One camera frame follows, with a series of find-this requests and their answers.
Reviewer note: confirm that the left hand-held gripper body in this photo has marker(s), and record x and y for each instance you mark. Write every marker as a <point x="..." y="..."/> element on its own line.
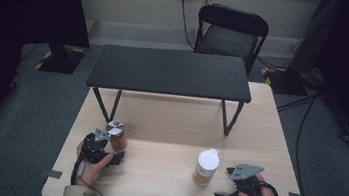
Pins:
<point x="96" y="147"/>

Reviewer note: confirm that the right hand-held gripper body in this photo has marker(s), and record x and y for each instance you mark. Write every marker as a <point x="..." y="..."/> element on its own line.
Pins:
<point x="247" y="186"/>

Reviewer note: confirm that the silver lid red powder jar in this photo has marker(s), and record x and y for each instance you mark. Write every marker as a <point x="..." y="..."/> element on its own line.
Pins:
<point x="118" y="142"/>

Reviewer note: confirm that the white lid yellow powder jar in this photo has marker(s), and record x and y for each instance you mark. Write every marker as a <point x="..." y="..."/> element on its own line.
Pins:
<point x="207" y="165"/>

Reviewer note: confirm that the black low shelf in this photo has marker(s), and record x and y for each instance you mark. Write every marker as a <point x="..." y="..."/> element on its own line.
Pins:
<point x="169" y="72"/>

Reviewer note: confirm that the person's left hand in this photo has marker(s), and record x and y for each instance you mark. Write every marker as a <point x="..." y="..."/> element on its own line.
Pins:
<point x="89" y="173"/>

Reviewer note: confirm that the black stand base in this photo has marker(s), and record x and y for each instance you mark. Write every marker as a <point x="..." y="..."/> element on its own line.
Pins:
<point x="61" y="62"/>
<point x="286" y="83"/>

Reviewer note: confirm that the black folding chair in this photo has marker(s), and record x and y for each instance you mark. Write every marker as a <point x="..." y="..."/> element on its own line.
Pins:
<point x="232" y="20"/>

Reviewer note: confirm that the grey hanging cloth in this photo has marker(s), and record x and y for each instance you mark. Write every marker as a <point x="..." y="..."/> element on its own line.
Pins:
<point x="311" y="37"/>

